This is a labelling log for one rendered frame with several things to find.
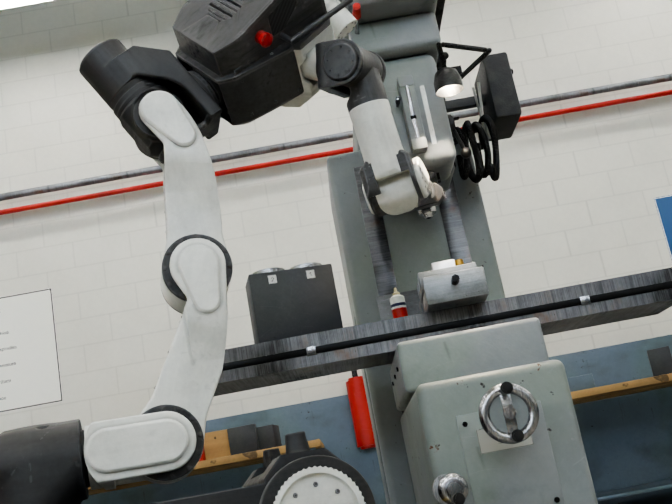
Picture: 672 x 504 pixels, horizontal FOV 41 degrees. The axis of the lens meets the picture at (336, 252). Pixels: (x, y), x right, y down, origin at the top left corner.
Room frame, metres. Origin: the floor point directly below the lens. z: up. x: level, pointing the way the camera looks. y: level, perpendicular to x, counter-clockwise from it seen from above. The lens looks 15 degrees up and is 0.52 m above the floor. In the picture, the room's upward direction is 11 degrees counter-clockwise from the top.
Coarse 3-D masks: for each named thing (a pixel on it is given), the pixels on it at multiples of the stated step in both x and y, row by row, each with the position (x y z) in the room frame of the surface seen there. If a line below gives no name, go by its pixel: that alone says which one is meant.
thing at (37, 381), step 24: (48, 288) 6.48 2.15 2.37; (0, 312) 6.48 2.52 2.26; (24, 312) 6.48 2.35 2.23; (48, 312) 6.48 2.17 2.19; (0, 336) 6.48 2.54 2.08; (24, 336) 6.48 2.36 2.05; (48, 336) 6.48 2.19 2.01; (0, 360) 6.48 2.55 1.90; (24, 360) 6.48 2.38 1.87; (48, 360) 6.48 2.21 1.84; (0, 384) 6.48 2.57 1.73; (24, 384) 6.48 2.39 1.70; (48, 384) 6.48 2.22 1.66; (0, 408) 6.47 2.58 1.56
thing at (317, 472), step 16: (288, 464) 1.57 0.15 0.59; (304, 464) 1.57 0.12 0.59; (320, 464) 1.58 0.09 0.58; (336, 464) 1.58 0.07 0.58; (272, 480) 1.56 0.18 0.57; (288, 480) 1.56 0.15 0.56; (304, 480) 1.58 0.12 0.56; (320, 480) 1.59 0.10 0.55; (336, 480) 1.60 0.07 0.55; (352, 480) 1.59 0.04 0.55; (272, 496) 1.56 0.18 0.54; (288, 496) 1.57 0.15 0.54; (304, 496) 1.58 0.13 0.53; (320, 496) 1.59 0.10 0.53; (336, 496) 1.59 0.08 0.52; (352, 496) 1.60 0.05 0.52; (368, 496) 1.60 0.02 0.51
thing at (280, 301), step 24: (312, 264) 2.30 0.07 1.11; (264, 288) 2.26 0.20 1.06; (288, 288) 2.27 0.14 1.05; (312, 288) 2.28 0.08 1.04; (264, 312) 2.25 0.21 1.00; (288, 312) 2.27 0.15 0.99; (312, 312) 2.28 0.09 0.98; (336, 312) 2.29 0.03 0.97; (264, 336) 2.25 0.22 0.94; (288, 336) 2.26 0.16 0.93
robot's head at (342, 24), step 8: (328, 0) 1.92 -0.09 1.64; (328, 8) 1.92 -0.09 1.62; (344, 8) 1.92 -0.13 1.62; (336, 16) 1.92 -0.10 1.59; (344, 16) 1.92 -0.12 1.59; (352, 16) 1.93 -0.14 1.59; (336, 24) 1.92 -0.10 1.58; (344, 24) 1.92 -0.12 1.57; (352, 24) 1.94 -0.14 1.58; (336, 32) 1.93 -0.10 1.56; (344, 32) 1.95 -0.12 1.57
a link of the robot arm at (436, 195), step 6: (432, 186) 2.24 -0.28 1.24; (438, 186) 2.27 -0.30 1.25; (432, 192) 2.24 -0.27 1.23; (438, 192) 2.27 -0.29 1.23; (444, 192) 2.29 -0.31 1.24; (426, 198) 2.20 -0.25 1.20; (432, 198) 2.24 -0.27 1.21; (438, 198) 2.27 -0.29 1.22; (420, 204) 2.22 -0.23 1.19; (426, 204) 2.28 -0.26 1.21; (432, 204) 2.28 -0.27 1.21; (438, 204) 2.29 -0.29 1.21; (414, 210) 2.31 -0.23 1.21
